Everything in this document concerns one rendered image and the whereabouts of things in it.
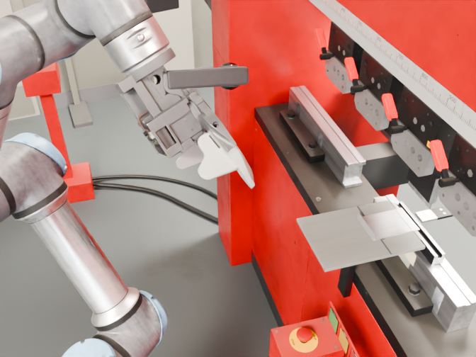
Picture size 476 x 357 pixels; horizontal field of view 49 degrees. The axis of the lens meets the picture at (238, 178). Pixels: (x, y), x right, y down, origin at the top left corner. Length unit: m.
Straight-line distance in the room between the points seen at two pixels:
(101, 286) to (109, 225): 1.76
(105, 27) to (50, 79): 1.98
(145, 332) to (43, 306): 1.45
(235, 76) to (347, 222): 0.73
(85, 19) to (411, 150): 0.82
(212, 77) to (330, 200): 0.97
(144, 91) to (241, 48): 1.25
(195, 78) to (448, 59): 0.59
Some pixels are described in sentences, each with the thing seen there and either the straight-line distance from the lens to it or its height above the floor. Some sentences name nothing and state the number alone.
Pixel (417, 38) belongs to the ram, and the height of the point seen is 1.46.
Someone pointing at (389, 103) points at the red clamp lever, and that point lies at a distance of 1.26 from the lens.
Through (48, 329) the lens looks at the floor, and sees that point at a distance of 2.48.
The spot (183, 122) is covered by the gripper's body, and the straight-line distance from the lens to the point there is 0.68.
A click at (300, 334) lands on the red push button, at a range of 1.35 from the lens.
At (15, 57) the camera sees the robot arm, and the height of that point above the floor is 1.64.
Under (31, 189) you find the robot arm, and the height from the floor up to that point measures 1.30.
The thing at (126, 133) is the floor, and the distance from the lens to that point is 3.55.
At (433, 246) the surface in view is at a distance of 1.36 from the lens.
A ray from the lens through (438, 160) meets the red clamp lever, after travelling 1.12.
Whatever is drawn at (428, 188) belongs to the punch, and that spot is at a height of 1.14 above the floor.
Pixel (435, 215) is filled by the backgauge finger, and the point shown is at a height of 1.00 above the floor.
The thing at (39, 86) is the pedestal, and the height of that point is 0.73.
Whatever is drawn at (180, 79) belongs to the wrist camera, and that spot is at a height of 1.59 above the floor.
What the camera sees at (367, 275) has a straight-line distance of 1.41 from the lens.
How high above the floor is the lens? 1.91
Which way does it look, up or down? 38 degrees down
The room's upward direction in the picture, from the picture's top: straight up
